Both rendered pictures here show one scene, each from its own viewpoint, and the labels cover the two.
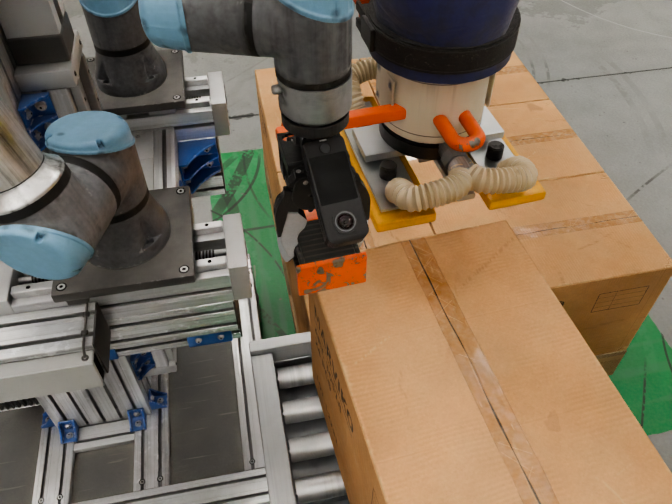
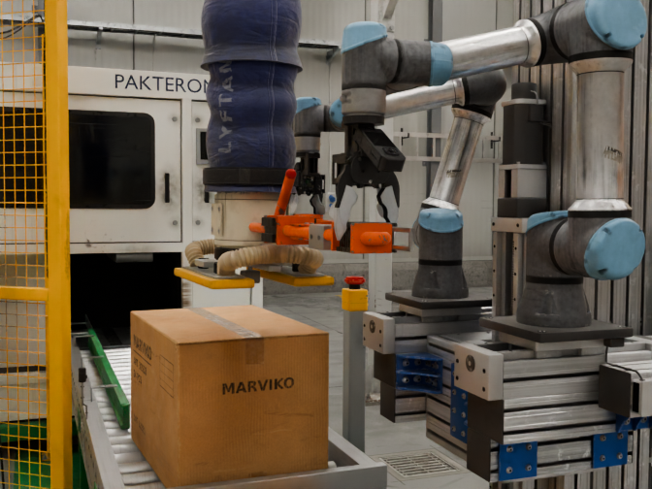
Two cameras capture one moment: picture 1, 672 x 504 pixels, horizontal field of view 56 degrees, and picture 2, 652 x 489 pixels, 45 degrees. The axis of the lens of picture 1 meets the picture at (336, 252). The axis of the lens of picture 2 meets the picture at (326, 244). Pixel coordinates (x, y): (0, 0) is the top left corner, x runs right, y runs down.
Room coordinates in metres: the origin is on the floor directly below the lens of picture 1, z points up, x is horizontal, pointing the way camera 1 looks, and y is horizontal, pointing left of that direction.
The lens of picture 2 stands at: (2.76, -0.27, 1.28)
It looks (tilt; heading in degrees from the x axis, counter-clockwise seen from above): 3 degrees down; 171
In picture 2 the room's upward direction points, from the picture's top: straight up
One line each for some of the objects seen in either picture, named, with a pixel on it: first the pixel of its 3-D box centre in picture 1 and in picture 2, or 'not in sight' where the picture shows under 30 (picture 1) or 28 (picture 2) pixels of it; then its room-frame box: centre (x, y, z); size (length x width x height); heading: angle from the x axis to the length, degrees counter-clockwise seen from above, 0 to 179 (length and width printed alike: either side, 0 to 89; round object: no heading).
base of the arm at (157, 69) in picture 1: (126, 57); (553, 298); (1.22, 0.45, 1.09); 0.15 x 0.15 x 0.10
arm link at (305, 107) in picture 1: (311, 91); (308, 146); (0.55, 0.02, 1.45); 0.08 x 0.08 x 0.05
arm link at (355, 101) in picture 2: not in sight; (362, 105); (1.45, -0.01, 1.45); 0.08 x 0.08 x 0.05
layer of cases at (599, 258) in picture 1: (424, 198); not in sight; (1.58, -0.30, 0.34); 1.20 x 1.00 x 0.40; 12
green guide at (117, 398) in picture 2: not in sight; (94, 367); (-0.57, -0.71, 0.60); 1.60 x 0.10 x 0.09; 12
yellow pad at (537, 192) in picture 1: (477, 132); (211, 271); (0.91, -0.25, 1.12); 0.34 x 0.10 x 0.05; 15
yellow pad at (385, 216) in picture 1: (375, 150); (287, 269); (0.86, -0.07, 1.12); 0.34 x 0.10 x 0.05; 15
